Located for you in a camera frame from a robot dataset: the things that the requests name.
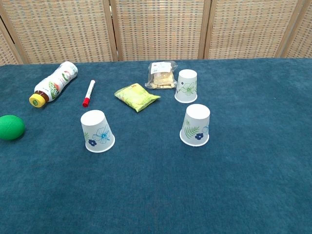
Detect white floral paper cup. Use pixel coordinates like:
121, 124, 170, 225
179, 103, 211, 147
80, 109, 116, 154
174, 69, 198, 104

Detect yellow-green snack packet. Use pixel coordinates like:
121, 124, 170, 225
114, 83, 161, 113

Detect clear bag of crackers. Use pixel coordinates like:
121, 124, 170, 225
144, 61, 178, 90

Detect white marker with red cap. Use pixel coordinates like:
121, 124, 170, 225
82, 79, 96, 108

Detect woven rattan folding screen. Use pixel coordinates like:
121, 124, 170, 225
0, 0, 312, 65

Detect white bottle with yellow cap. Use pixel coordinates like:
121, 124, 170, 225
29, 60, 79, 108

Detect green ball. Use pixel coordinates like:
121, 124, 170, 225
0, 115, 26, 141

